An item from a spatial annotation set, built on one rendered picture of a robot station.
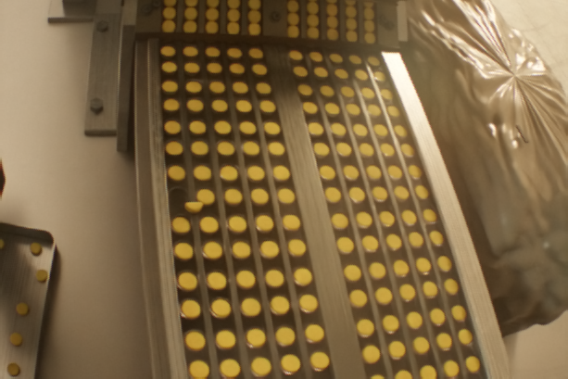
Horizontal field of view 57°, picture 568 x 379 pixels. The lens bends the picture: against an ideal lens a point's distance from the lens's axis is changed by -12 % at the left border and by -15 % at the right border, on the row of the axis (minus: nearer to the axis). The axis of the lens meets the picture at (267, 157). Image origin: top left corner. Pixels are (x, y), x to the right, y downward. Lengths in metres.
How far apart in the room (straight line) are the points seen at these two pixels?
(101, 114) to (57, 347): 0.25
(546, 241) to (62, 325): 0.39
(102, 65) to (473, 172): 0.40
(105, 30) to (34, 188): 0.22
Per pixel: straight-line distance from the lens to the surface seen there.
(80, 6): 0.73
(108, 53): 0.66
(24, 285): 0.50
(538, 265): 0.46
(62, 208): 0.54
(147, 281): 0.34
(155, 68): 0.43
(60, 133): 0.59
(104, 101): 0.61
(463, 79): 0.49
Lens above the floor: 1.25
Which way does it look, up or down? 50 degrees down
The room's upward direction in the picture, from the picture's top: 19 degrees clockwise
